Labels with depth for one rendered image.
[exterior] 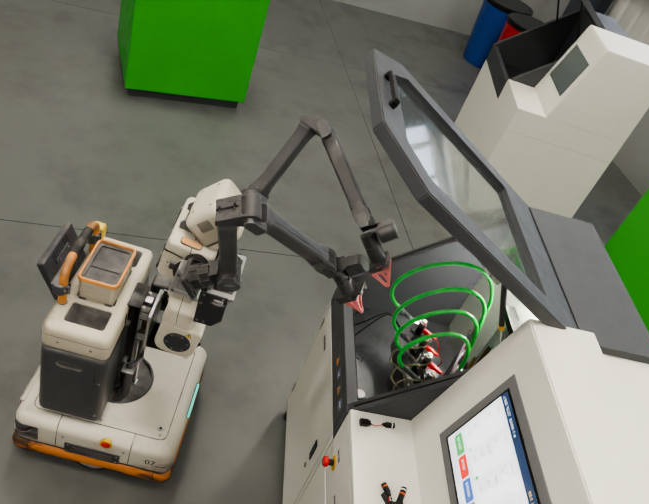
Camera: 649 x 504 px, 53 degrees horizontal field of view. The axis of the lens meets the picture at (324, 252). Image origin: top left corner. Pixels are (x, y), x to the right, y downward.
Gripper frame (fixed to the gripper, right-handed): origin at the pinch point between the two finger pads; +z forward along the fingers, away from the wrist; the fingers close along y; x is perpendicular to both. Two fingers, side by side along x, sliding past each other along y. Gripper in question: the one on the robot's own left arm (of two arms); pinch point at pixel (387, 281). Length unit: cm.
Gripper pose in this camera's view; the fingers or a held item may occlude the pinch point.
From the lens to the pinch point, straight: 230.9
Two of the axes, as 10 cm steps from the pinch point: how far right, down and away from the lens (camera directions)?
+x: -9.1, 2.9, 3.0
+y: 1.6, -4.1, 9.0
